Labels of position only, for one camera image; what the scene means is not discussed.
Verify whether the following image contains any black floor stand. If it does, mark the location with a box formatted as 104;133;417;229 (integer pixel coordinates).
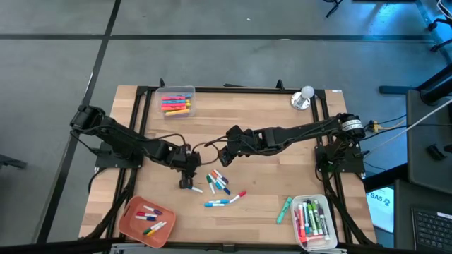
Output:
379;65;452;107

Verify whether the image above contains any orange Expo dry-erase marker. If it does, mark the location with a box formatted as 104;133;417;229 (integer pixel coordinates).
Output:
298;203;307;246

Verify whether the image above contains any white printed paper sign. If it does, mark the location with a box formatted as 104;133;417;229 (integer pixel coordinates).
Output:
366;186;396;234

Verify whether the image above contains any yellow cap mini marker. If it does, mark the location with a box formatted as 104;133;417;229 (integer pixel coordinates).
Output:
146;221;167;237

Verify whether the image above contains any terracotta orange plastic tray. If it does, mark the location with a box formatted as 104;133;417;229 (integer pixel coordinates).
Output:
117;195;177;249

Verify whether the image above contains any purple cap mini marker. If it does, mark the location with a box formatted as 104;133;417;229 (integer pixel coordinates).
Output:
143;205;164;217
213;169;230;185

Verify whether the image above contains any blue Expo dry-erase marker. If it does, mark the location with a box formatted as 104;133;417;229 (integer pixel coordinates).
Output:
302;201;311;236

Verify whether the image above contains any small black desk device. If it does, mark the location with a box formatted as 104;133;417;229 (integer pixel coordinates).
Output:
426;143;448;162

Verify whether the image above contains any grey desk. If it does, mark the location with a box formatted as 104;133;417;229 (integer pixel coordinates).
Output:
405;89;452;186

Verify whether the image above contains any mint green highlighter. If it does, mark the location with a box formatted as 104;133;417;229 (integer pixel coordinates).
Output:
275;196;294;225

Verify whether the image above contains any black chair base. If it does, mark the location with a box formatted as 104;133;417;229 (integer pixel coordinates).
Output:
323;0;344;18
425;16;452;53

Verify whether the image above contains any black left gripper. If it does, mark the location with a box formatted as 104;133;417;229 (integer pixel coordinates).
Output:
164;143;202;190

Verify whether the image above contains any white plastic bin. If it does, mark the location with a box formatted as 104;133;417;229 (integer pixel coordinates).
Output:
289;193;339;252

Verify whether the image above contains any white cable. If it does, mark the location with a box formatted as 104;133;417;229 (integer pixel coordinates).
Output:
402;98;452;132

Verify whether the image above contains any yellow highlighter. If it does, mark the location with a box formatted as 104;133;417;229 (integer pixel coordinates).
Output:
165;108;191;117

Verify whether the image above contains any black floor object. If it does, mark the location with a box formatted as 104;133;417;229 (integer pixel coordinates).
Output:
0;154;28;170

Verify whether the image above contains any black laptop keyboard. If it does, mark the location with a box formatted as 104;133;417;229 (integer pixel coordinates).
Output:
411;207;452;252

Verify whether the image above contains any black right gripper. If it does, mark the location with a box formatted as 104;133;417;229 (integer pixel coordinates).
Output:
218;124;269;168

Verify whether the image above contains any white bulb chrome lamp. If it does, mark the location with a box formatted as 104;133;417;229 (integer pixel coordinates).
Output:
290;85;316;111

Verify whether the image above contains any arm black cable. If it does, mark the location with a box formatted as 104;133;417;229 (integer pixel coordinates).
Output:
141;132;194;156
191;135;230;167

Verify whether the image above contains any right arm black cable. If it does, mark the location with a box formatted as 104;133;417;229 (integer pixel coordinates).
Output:
191;135;230;167

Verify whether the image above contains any clear plastic bin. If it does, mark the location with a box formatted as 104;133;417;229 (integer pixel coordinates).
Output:
154;85;197;118

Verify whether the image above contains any purple Expo dry-erase marker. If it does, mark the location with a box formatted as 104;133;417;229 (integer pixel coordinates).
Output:
317;206;330;241

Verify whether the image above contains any green Expo dry-erase marker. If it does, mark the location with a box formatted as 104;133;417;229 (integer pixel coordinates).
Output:
307;199;318;236
312;200;323;236

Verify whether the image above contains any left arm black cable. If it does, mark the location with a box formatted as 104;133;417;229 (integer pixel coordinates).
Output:
141;132;194;156

